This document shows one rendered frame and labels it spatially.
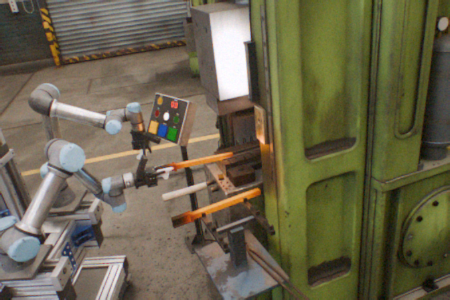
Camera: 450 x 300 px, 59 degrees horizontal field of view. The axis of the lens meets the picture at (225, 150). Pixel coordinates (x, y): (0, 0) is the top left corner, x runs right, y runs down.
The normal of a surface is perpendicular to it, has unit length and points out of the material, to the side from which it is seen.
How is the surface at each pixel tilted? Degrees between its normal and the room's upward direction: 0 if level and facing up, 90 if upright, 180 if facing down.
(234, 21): 90
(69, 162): 85
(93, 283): 0
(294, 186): 90
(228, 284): 0
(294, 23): 89
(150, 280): 0
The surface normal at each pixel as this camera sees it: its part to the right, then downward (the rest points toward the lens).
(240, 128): 0.35, 0.40
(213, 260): -0.11, -0.88
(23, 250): 0.69, 0.34
